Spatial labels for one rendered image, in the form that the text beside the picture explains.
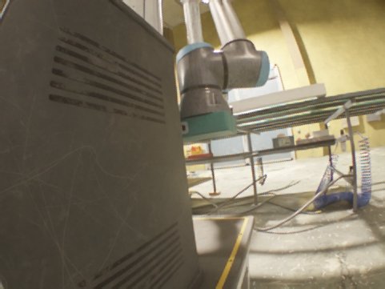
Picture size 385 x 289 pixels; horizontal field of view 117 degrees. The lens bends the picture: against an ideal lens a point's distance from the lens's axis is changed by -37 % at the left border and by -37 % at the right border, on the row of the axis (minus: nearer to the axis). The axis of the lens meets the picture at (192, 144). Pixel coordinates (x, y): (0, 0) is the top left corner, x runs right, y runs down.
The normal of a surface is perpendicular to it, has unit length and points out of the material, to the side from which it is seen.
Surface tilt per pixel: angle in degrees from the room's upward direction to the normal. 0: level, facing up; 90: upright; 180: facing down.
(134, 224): 90
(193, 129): 90
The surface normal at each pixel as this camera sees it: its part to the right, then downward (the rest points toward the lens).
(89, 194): 0.91, -0.15
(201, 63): 0.02, -0.08
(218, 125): -0.38, -0.02
